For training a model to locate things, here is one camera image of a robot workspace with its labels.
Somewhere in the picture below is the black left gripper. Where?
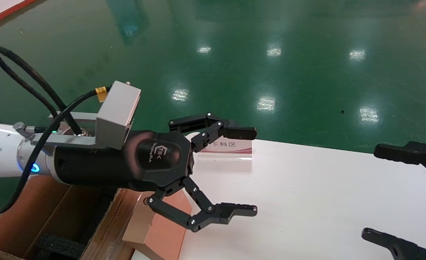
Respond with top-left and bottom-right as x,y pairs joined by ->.
52,129 -> 195,192

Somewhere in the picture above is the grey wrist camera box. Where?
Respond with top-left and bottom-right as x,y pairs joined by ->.
96,81 -> 141,150

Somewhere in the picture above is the large cardboard box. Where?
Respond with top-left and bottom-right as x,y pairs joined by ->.
0,175 -> 143,260

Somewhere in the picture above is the silver cable connector plug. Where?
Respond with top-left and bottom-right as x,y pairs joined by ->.
13,122 -> 36,141

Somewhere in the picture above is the black foam insert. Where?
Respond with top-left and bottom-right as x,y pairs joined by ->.
36,234 -> 87,260

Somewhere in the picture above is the small cardboard box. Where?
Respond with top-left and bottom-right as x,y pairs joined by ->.
122,190 -> 192,260

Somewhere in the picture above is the acrylic sign with red print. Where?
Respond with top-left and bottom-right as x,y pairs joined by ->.
186,132 -> 253,161

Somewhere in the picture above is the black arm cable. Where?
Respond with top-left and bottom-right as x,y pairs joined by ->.
0,46 -> 111,216

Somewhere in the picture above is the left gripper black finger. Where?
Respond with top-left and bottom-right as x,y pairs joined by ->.
168,113 -> 257,152
146,176 -> 258,233

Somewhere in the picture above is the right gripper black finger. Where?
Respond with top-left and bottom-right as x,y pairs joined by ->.
362,227 -> 426,260
374,141 -> 426,180

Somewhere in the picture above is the silver camera mounting bracket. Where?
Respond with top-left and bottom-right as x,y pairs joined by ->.
48,112 -> 99,147

